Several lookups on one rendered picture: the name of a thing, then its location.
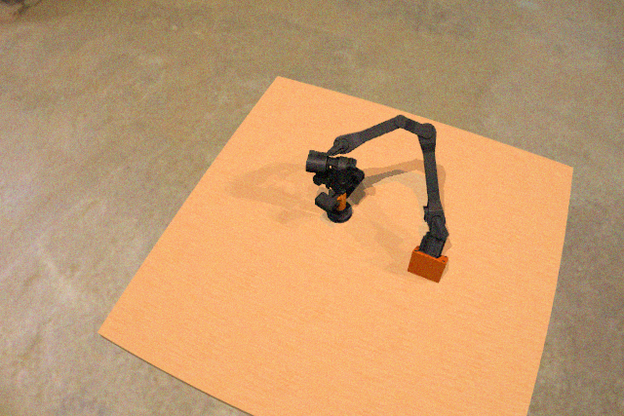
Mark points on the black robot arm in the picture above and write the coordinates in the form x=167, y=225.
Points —
x=319, y=162

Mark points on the orange tapered knob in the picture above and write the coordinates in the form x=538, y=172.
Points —
x=342, y=202

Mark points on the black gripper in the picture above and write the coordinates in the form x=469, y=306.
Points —
x=329, y=202

